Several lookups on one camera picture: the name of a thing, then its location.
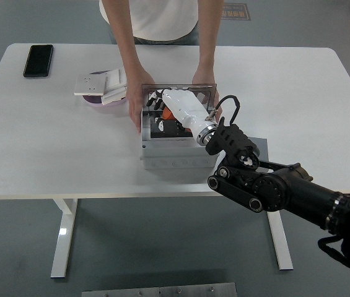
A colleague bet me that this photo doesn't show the person's right hand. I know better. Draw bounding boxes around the person's right hand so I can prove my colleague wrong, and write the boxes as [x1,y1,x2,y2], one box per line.
[126,68,156,133]

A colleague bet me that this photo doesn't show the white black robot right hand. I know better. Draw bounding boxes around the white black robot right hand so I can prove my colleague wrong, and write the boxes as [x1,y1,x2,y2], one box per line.
[146,87,219,139]

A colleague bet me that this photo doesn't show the person's left hand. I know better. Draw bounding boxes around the person's left hand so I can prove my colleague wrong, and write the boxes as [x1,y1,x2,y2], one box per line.
[191,69,224,115]

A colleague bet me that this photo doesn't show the smoky transparent box lid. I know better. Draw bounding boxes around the smoky transparent box lid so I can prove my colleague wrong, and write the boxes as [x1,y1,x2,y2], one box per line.
[141,83,218,109]

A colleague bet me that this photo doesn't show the orange cylindrical battery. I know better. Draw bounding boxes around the orange cylindrical battery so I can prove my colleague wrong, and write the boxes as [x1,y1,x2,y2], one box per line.
[161,106,193,133]

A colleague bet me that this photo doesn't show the grey electrical enclosure box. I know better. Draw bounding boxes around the grey electrical enclosure box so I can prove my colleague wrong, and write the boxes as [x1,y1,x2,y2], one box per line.
[139,105,221,170]

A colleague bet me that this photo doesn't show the white panel with grey edge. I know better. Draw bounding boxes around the white panel with grey edge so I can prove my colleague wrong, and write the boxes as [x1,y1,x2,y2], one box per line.
[101,87,128,106]

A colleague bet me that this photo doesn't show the purple bowl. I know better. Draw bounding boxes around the purple bowl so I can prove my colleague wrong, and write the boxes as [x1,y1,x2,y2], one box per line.
[82,71,128,108]

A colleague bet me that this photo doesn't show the white socket panel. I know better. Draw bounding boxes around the white socket panel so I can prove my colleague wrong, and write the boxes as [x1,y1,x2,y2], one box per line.
[73,74,108,97]

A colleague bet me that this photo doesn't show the dark floor sign yellow text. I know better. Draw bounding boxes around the dark floor sign yellow text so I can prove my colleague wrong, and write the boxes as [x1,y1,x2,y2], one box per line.
[221,2,252,22]

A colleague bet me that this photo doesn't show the person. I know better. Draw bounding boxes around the person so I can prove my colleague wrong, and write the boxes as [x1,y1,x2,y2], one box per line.
[99,0,200,46]

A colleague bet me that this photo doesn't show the grey block holder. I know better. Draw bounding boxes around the grey block holder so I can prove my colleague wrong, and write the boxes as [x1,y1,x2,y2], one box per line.
[245,137,269,166]

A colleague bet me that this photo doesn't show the black smartphone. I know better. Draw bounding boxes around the black smartphone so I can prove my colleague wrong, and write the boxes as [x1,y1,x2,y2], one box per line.
[22,44,54,78]

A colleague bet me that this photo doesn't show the white table leg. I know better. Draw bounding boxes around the white table leg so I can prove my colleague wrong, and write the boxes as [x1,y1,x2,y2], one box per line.
[266,212,294,271]
[50,198,79,278]

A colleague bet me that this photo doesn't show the grey metal plate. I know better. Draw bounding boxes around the grey metal plate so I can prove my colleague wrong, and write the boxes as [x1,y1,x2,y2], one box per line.
[81,282,238,297]

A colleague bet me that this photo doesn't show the white switch panel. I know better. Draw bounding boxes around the white switch panel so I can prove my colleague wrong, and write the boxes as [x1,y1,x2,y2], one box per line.
[105,67,129,91]

